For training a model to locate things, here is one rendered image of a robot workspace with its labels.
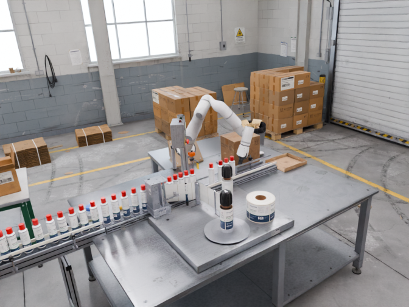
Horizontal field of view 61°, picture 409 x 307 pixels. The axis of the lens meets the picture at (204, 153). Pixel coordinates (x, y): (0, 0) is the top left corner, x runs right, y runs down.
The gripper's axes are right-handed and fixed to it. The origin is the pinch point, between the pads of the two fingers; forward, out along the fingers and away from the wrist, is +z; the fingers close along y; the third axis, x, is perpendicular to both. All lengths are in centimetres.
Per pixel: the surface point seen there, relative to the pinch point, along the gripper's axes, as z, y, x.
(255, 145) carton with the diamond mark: -13.4, -18.2, 30.4
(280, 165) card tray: 0, 1, 52
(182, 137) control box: -14, 0, -65
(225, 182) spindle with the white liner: 9.5, 30.0, -37.7
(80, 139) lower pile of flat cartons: 91, -429, -6
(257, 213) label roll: 19, 65, -34
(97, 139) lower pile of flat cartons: 86, -425, 24
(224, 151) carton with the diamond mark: 0.3, -36.4, 10.8
